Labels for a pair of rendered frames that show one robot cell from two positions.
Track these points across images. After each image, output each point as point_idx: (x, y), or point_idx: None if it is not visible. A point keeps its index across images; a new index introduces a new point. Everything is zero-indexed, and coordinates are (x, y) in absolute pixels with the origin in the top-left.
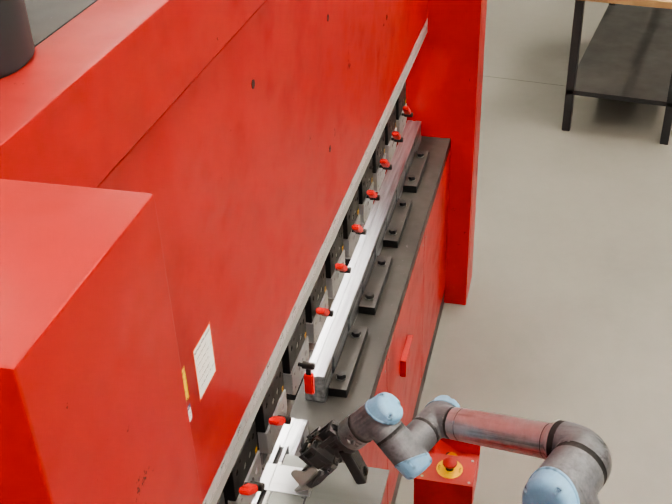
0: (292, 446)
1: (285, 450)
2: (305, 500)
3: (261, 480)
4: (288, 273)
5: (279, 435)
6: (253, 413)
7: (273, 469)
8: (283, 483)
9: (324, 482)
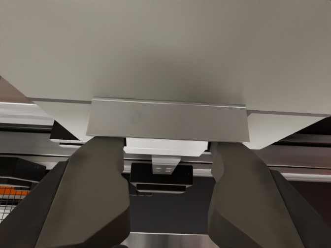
0: (29, 109)
1: (70, 141)
2: (262, 110)
3: (177, 154)
4: None
5: (23, 123)
6: None
7: (141, 149)
8: (182, 141)
9: (153, 74)
